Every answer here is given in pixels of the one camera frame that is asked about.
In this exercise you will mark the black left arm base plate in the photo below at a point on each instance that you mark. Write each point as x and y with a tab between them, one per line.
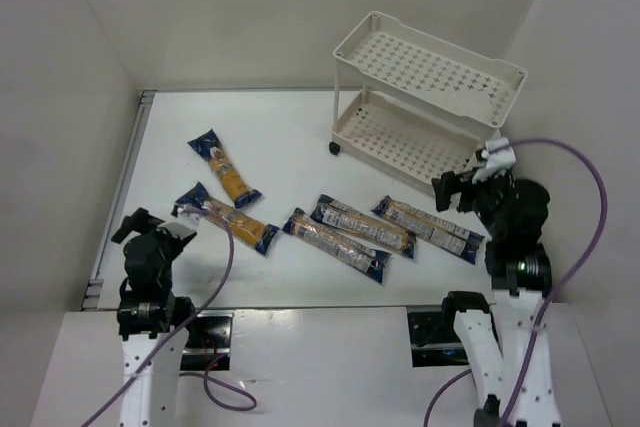
209	341

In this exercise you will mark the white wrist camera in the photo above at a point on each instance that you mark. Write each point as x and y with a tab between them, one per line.
188	210
496	159

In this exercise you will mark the spaghetti bag label side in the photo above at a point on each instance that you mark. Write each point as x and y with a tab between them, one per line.
369	261
446	235
338	215

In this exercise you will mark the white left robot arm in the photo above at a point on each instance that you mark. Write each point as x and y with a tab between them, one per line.
148	316

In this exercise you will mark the spaghetti bag blue yellow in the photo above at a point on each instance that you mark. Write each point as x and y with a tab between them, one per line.
209	147
251	232

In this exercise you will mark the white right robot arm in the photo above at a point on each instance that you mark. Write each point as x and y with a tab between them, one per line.
507	348

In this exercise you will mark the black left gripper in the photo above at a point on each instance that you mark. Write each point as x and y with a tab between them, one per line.
142	229

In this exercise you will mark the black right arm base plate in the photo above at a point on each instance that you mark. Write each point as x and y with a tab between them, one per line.
433	341

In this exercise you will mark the cream two-tier rolling cart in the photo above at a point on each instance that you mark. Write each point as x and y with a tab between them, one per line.
423	105

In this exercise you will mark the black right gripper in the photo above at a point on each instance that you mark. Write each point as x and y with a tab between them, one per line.
460	192

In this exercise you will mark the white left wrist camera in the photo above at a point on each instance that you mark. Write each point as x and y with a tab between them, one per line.
188	210

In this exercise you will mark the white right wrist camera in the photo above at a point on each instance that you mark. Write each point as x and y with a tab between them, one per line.
496	159

